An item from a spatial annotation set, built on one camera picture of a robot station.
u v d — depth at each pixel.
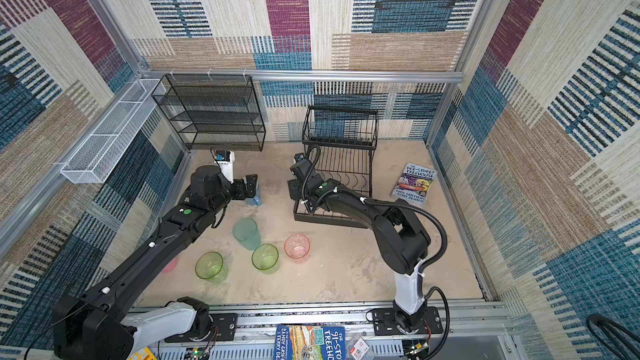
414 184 1.02
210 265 0.84
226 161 0.68
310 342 0.69
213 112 1.09
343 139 1.09
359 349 0.69
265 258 0.86
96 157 0.71
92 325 0.38
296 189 0.81
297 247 0.87
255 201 0.92
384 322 0.73
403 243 0.51
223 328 0.73
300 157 0.80
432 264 0.50
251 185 0.72
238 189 0.70
